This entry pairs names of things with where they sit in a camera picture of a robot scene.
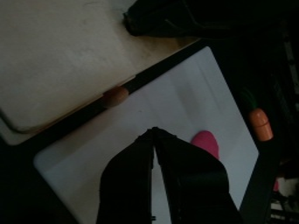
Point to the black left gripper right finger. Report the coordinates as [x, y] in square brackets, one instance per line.
[194, 186]

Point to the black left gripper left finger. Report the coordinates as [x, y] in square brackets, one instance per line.
[129, 180]

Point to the pink dough disc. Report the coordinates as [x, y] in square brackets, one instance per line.
[206, 141]

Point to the wooden drawer box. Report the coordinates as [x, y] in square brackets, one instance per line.
[58, 58]

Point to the orange toy carrot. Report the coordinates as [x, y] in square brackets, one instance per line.
[261, 125]

